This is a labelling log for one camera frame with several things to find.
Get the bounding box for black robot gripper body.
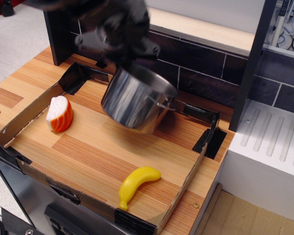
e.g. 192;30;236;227
74;12;160;65

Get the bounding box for stainless steel pot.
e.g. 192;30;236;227
101;64;178;134

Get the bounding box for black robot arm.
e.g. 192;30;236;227
29;0;160;65

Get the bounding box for cardboard fence with black tape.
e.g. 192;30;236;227
0;60;231;235

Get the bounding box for orange white salmon sushi toy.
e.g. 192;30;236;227
46;95;73;133

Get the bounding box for yellow toy banana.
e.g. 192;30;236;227
119;166;161;211

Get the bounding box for black device bottom left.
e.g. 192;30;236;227
0;203;128;235

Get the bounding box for white dish drainer block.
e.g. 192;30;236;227
220;101;294;221

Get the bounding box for white cables in background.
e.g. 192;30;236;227
269;0;294;54

